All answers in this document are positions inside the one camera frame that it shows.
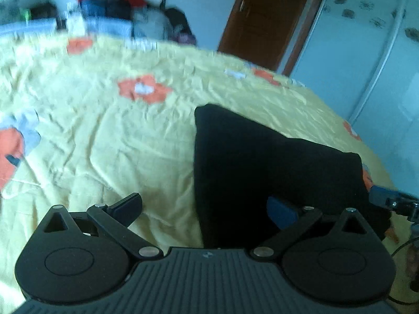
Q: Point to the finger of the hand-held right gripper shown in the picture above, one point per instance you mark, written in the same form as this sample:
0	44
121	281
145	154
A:
379	196

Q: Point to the black bag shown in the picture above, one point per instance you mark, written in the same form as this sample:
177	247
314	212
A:
178	23

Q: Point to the black pants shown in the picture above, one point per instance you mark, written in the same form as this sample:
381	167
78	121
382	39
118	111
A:
262	157

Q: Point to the wardrobe flower stickers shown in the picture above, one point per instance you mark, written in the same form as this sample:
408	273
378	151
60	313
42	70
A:
348	13

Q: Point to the black garment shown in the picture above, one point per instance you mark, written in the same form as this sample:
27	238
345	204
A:
44	11

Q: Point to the yellow floral bed sheet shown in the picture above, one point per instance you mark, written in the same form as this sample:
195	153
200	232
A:
98	137

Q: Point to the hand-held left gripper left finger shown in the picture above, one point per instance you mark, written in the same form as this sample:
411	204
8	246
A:
127	208

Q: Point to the grey white bundle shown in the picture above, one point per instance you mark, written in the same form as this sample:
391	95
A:
150	23

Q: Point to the light blue quilt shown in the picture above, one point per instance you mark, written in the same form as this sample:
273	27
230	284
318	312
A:
98	26

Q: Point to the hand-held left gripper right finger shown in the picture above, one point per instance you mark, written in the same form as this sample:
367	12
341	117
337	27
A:
281	212

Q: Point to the navy blue jacket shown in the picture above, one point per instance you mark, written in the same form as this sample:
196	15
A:
104	8

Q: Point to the white wardrobe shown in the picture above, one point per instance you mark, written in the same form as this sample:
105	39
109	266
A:
360	72

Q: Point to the brown wooden door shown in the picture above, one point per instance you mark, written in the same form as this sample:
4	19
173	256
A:
265	19

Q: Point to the purple cloth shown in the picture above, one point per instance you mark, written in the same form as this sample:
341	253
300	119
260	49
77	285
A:
186	38

